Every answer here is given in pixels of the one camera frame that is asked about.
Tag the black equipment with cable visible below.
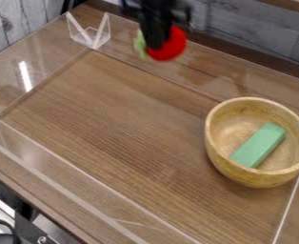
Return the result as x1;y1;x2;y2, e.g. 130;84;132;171
0;213;59;244

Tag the wooden bowl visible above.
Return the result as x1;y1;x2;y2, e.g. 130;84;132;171
204;97;299;189

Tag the red plush strawberry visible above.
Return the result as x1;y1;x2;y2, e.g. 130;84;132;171
134;26;187;62

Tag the green rectangular block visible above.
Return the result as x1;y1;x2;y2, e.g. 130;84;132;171
231;122;286;168

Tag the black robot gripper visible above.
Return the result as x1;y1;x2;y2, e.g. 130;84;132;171
124;0;192;50

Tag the clear acrylic enclosure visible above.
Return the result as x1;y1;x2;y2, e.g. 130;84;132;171
0;16;299;244

